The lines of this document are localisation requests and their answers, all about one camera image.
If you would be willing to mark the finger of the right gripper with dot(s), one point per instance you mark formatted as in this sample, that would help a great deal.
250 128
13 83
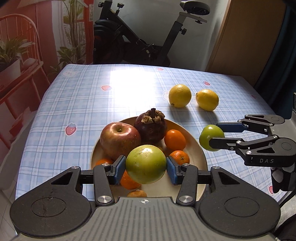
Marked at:
264 145
257 123

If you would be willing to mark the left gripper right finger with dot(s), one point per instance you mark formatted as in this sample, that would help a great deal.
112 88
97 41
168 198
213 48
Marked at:
185 175

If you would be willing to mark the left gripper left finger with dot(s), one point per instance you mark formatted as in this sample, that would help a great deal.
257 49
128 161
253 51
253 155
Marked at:
105 175

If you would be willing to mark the small orange kumquat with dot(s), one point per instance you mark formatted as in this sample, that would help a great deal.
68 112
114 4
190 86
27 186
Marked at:
104 161

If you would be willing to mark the small tangerine back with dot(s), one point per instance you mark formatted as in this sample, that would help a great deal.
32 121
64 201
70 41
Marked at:
180 157

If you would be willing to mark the orange tangerine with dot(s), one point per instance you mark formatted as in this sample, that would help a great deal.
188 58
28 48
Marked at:
128 183
175 140

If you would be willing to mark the orange tangerine front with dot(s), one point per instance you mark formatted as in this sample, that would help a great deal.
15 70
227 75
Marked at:
175 140

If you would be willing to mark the brown longan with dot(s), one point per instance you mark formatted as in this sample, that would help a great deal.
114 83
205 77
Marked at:
137 193

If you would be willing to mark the green apple back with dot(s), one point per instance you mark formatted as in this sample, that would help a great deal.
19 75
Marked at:
208 132

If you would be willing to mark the green apple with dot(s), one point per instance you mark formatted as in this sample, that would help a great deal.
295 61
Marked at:
208 132
146 164

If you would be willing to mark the red apple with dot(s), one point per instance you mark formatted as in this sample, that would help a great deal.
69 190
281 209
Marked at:
119 138

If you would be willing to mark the green apple front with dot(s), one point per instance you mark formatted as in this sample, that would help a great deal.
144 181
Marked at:
146 164

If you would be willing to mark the dark purple mangosteen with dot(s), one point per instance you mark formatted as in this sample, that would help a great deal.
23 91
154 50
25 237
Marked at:
151 126

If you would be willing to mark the yellow orange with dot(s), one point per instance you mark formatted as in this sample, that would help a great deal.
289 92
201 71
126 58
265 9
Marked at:
207 99
179 96

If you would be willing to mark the blue plaid tablecloth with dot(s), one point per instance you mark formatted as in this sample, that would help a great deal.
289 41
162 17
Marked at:
83 99

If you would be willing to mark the wooden door panel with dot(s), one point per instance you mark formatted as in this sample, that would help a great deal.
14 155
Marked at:
246 38

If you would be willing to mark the black exercise bike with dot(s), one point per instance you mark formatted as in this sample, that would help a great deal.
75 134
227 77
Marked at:
140 40

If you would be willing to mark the printed room backdrop curtain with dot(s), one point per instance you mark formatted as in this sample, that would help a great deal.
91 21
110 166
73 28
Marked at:
38 39

